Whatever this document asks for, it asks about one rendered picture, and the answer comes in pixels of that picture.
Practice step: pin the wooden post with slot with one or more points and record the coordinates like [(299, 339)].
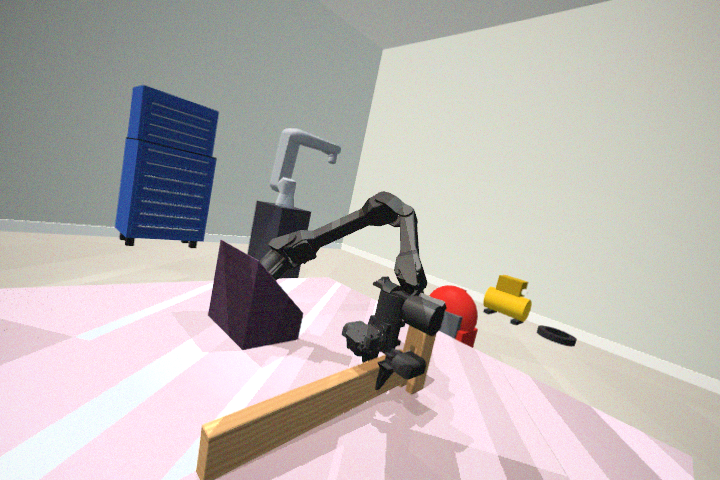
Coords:
[(420, 344)]

